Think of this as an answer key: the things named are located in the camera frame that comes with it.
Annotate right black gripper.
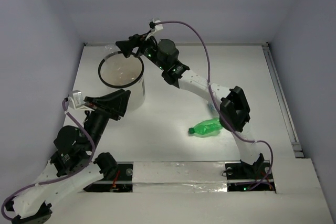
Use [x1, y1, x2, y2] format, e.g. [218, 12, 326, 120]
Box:
[115, 30, 166, 71]

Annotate green plastic bottle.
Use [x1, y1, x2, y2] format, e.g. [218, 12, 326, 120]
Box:
[188, 118, 223, 137]

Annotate clear crushed plastic bottle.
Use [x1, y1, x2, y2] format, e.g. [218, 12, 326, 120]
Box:
[104, 44, 121, 57]

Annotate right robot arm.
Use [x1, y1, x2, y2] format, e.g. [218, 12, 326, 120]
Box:
[115, 34, 265, 179]

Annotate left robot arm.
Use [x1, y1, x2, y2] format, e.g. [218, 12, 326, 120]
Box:
[1, 89, 131, 223]

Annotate white bin with black rim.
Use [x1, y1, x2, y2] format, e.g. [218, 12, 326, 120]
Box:
[98, 51, 145, 111]

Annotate silver tape strip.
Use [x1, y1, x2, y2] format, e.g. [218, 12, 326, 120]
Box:
[132, 162, 227, 193]

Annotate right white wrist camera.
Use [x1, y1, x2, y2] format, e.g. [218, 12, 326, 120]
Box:
[149, 18, 163, 34]

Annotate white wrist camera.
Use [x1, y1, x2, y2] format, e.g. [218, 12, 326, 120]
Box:
[68, 90, 86, 110]
[149, 18, 163, 34]

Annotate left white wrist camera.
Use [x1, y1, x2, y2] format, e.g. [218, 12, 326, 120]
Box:
[68, 90, 86, 110]

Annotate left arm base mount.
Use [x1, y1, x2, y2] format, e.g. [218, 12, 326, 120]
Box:
[83, 162, 133, 193]

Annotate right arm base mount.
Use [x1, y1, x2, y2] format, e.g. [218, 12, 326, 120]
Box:
[222, 154, 276, 192]

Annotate aluminium rail right edge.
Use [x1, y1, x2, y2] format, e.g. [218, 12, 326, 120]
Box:
[261, 43, 305, 158]

